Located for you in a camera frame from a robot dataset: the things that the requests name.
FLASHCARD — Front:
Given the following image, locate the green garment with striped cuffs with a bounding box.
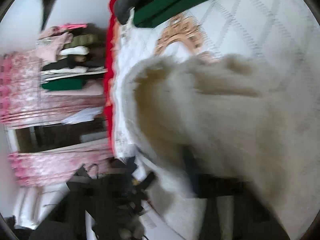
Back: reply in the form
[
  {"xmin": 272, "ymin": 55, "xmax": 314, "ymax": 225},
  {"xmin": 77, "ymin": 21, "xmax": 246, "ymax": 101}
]
[{"xmin": 132, "ymin": 0, "xmax": 250, "ymax": 28}]

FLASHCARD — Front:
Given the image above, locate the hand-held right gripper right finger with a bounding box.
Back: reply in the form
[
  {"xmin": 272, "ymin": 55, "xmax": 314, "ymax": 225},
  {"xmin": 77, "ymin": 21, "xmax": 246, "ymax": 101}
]
[{"xmin": 184, "ymin": 150, "xmax": 292, "ymax": 240}]

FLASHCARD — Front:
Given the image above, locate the pile of assorted clothes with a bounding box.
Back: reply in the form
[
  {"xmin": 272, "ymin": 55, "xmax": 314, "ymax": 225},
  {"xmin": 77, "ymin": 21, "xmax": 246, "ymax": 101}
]
[{"xmin": 37, "ymin": 24, "xmax": 107, "ymax": 93}]

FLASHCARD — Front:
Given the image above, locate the red floral blanket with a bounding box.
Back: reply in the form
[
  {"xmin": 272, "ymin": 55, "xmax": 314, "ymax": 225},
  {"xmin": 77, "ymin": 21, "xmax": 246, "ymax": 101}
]
[{"xmin": 104, "ymin": 0, "xmax": 130, "ymax": 160}]

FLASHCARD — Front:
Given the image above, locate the white knitted cardigan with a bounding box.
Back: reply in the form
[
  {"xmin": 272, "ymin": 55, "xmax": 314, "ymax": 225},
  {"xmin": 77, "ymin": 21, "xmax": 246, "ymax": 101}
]
[{"xmin": 122, "ymin": 54, "xmax": 320, "ymax": 240}]

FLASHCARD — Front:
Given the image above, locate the white cloth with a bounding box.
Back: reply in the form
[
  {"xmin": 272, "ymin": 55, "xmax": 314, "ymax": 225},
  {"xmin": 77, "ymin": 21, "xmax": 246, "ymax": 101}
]
[{"xmin": 61, "ymin": 107, "xmax": 103, "ymax": 125}]

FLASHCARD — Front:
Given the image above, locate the black folded jacket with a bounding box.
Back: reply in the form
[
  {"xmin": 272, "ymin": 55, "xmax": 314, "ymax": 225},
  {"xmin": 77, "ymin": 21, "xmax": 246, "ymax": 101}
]
[{"xmin": 114, "ymin": 0, "xmax": 180, "ymax": 25}]

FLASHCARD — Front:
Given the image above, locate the white diamond pattern sheet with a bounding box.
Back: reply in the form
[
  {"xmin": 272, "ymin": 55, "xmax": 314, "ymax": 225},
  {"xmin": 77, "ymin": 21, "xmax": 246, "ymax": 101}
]
[{"xmin": 111, "ymin": 0, "xmax": 320, "ymax": 170}]

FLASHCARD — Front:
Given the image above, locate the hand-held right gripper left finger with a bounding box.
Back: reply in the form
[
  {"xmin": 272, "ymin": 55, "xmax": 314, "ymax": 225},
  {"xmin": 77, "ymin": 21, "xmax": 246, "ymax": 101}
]
[{"xmin": 29, "ymin": 170, "xmax": 156, "ymax": 240}]

